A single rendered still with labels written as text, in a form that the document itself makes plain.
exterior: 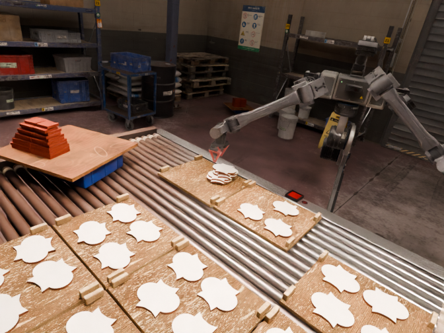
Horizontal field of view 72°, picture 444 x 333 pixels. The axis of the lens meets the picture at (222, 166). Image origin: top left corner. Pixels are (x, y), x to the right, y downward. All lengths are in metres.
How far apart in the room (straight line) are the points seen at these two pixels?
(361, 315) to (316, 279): 0.18
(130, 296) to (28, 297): 0.30
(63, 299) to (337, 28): 5.99
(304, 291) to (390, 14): 5.37
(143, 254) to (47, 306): 0.33
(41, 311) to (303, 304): 0.81
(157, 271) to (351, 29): 5.67
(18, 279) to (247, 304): 0.74
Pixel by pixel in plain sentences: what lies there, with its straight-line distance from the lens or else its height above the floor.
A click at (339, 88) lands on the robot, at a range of 2.02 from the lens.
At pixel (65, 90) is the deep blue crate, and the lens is 5.76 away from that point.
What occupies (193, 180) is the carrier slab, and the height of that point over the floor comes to 0.94.
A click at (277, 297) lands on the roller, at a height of 0.91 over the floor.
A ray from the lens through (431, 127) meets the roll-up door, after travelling 5.99.
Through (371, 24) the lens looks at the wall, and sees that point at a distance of 6.18.
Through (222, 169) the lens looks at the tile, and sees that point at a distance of 1.69.
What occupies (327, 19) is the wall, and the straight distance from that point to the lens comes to 6.48.
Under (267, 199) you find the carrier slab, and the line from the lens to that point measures 1.61.
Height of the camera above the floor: 1.76
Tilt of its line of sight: 26 degrees down
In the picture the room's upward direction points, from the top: 8 degrees clockwise
